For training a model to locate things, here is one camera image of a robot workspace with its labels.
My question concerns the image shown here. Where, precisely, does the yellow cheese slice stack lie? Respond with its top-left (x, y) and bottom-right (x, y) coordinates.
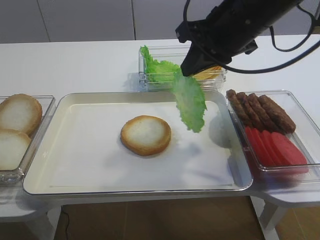
top-left (193, 66), bottom-right (224, 81)

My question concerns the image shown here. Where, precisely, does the silver metal tray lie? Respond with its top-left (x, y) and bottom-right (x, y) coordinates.
top-left (23, 91), bottom-right (253, 196)

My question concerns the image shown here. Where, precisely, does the rightmost red tomato slice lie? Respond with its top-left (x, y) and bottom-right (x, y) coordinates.
top-left (274, 136), bottom-right (308, 167)

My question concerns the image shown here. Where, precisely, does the brown meat patty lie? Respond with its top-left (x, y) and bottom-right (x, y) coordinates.
top-left (247, 93), bottom-right (284, 134)
top-left (236, 92), bottom-right (265, 132)
top-left (226, 89), bottom-right (253, 127)
top-left (258, 94), bottom-right (296, 134)

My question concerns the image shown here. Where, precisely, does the back bun in container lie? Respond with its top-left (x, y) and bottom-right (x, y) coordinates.
top-left (0, 93), bottom-right (43, 136)

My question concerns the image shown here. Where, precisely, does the green lettuce leaf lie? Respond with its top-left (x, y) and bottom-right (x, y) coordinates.
top-left (171, 72), bottom-right (207, 133)

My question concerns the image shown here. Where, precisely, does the front right bun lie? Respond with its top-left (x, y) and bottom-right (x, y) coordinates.
top-left (0, 129), bottom-right (31, 171)

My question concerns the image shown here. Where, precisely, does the rightmost brown meat patty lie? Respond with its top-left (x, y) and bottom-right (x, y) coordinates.
top-left (258, 94), bottom-right (296, 134)

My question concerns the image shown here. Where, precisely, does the bun on tray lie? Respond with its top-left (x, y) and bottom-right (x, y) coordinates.
top-left (120, 115), bottom-right (172, 156)

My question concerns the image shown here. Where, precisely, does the clear lettuce cheese container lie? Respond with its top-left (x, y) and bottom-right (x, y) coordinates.
top-left (138, 45), bottom-right (227, 92)

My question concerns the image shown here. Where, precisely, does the clear bun container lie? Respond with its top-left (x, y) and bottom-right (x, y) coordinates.
top-left (0, 95), bottom-right (56, 185)

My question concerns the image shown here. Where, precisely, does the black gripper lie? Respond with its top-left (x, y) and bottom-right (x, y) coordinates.
top-left (176, 0), bottom-right (300, 77)

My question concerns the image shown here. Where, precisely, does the leftmost red tomato slice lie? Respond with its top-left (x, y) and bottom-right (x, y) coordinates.
top-left (244, 126), bottom-right (275, 168)

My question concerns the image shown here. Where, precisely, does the leftmost brown meat patty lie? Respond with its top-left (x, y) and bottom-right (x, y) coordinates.
top-left (226, 89), bottom-right (253, 127)

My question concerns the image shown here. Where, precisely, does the black floor cable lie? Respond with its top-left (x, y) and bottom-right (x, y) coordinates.
top-left (60, 211), bottom-right (70, 240)

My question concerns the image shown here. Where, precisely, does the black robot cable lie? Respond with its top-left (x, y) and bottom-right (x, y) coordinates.
top-left (183, 0), bottom-right (320, 74)

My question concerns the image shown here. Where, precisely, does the clear patty tomato container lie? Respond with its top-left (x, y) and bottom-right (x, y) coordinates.
top-left (226, 90), bottom-right (320, 184)

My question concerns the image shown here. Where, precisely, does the green lettuce pile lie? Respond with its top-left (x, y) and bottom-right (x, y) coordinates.
top-left (139, 45), bottom-right (181, 85)

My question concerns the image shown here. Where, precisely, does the red tomato slice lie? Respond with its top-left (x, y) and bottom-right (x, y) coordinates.
top-left (244, 126), bottom-right (275, 168)
top-left (260, 130), bottom-right (290, 167)
top-left (274, 136), bottom-right (308, 167)
top-left (251, 128), bottom-right (281, 168)

